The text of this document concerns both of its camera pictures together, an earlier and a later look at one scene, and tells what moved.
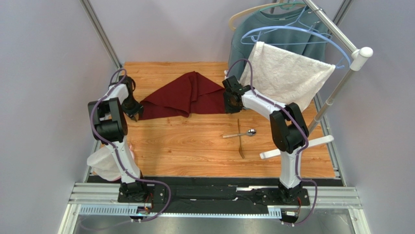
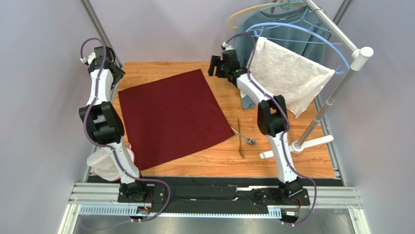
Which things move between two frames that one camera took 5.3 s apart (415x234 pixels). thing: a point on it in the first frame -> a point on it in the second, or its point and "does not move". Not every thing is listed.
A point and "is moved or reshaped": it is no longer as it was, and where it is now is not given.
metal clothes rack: x=357 y=55 does not move
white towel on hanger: x=284 y=75 does not move
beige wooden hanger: x=231 y=24 does not move
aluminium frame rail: x=89 y=10 does not move
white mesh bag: x=104 y=165 does not move
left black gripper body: x=131 y=106 -> x=120 y=73
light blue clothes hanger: x=330 y=40 -> x=345 y=64
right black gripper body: x=229 y=101 -> x=215 y=66
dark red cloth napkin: x=191 y=93 is moved or reshaped
